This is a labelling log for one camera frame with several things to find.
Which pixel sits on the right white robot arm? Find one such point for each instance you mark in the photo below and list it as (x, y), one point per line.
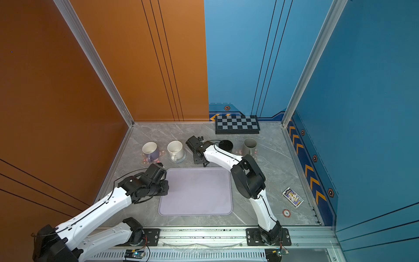
(249, 181)

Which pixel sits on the aluminium corner post left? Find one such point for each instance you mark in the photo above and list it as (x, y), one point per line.
(75, 25)

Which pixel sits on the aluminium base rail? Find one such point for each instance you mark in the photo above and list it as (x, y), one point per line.
(230, 244)

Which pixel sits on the pink cherry blossom coaster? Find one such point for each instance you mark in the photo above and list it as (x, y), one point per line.
(240, 152)

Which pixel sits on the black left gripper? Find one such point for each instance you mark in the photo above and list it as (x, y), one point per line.
(166, 188)

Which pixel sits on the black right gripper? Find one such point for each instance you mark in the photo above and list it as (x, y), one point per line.
(195, 159)

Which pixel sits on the right green circuit board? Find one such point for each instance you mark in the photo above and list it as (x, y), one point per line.
(275, 255)

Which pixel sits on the black checkered chess board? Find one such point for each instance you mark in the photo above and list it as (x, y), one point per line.
(237, 124)

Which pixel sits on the small red round token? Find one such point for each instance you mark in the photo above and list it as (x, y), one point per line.
(286, 213)

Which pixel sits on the grey mug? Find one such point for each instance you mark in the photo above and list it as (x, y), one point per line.
(249, 147)

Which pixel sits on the green circuit board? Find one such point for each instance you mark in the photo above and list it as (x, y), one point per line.
(275, 255)
(134, 255)

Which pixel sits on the left green circuit board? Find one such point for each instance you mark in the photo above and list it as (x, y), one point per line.
(134, 255)

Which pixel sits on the black mug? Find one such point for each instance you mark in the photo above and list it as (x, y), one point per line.
(226, 145)

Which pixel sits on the white cream mug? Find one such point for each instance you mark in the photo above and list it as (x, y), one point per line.
(175, 148)

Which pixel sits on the aluminium corner post right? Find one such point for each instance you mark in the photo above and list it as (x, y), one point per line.
(335, 11)

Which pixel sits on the clear glass round coaster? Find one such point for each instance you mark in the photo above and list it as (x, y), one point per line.
(177, 159)

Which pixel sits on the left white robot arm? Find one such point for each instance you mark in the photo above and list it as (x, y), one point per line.
(75, 240)

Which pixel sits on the lavender serving tray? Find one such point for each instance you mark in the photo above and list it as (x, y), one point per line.
(197, 192)

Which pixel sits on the aluminium corner post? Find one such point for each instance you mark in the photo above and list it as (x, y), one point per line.
(75, 25)
(335, 11)

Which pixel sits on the white mug purple handle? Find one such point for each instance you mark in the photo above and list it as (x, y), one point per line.
(151, 152)

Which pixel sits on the card deck box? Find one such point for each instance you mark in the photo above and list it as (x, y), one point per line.
(293, 197)

